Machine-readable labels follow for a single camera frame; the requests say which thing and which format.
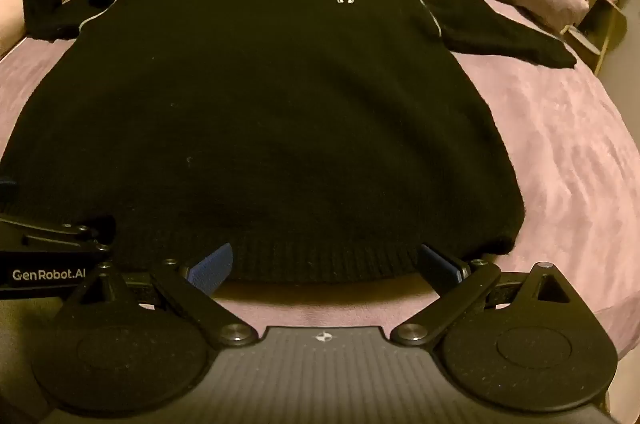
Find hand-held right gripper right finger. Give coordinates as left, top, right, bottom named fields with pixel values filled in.
left=390, top=244, right=583, bottom=347

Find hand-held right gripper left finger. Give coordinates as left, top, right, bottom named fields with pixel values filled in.
left=65, top=243, right=258, bottom=347

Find black knit sweater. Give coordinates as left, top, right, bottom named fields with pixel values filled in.
left=0, top=0, right=578, bottom=287

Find pink pillow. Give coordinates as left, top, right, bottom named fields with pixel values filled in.
left=0, top=0, right=76, bottom=57

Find bed with purple sheet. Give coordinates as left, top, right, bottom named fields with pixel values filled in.
left=0, top=0, right=640, bottom=355

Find wooden bedside shelf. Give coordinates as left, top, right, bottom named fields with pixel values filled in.
left=560, top=0, right=628, bottom=74

